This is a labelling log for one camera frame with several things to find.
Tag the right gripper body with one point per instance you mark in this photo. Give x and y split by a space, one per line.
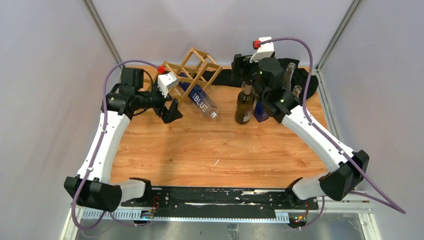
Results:
250 70

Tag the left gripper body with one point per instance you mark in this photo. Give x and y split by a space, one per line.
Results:
159 105

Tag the dark brown wine bottle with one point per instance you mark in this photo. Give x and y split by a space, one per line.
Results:
244 104

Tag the blue square bottle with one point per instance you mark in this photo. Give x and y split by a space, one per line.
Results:
203 102
259 112

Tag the clear bottle pale label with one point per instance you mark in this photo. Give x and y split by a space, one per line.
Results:
287 77

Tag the wooden wine rack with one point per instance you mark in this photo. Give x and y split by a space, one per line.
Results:
197 68

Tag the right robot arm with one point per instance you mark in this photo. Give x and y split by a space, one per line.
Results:
344 165

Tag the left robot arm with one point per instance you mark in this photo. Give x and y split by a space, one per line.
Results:
92 187

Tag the black cloth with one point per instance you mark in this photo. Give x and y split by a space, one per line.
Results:
299 78

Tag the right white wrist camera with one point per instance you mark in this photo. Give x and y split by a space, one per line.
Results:
265 50

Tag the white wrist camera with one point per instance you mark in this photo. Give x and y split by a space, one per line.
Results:
265 50
166 82

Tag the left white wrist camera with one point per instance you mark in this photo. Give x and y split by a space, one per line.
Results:
166 82

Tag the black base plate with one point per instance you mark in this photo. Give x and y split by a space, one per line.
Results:
222 203

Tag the aluminium rail frame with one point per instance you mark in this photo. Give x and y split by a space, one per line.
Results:
351 204

